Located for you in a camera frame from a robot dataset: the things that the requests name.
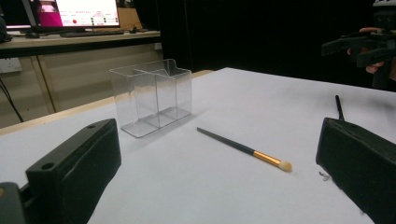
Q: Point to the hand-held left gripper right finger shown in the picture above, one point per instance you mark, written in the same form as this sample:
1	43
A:
361	165

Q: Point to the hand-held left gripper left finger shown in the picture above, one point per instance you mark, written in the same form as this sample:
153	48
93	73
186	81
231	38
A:
77	174

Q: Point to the gold ferrule makeup brush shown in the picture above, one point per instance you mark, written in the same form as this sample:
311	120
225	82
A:
264	157

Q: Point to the clear acrylic organizer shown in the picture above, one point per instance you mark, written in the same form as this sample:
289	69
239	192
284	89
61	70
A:
146	102

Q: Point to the black curtain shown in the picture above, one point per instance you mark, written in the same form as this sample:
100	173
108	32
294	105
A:
249	31

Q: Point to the long beige desk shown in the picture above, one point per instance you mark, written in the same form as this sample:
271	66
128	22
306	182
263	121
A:
77	43

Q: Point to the white table cover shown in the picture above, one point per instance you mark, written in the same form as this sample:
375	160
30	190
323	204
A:
218	193

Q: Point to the black keyboard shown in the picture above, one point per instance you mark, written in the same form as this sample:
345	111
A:
91	33

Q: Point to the black computer mouse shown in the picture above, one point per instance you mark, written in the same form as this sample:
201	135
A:
31	35

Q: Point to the lit computer monitor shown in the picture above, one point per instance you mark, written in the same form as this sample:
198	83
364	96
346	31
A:
87	12

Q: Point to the brown cardboard box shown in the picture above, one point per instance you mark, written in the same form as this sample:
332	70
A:
130	18

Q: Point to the dark computer monitor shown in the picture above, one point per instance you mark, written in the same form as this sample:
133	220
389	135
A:
12	12

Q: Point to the white wall socket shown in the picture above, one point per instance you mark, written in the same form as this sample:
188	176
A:
9	65

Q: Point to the small white wall switch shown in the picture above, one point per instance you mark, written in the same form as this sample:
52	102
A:
158	46

